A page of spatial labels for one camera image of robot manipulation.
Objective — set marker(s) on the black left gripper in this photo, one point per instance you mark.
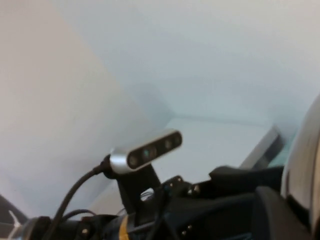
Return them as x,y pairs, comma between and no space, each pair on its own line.
212,215

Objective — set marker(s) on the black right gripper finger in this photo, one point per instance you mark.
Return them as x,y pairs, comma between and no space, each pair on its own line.
275,217

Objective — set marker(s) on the steel pot lid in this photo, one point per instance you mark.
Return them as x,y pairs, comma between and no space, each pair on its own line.
307,150

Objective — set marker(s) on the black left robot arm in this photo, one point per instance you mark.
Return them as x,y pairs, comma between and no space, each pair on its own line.
100,227

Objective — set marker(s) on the teal grid tablecloth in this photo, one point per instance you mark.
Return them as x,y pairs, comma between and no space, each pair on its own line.
285,155

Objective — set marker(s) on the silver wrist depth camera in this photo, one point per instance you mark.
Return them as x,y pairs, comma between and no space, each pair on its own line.
150,151

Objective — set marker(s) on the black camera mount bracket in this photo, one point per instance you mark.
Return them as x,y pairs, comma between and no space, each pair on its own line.
140,195

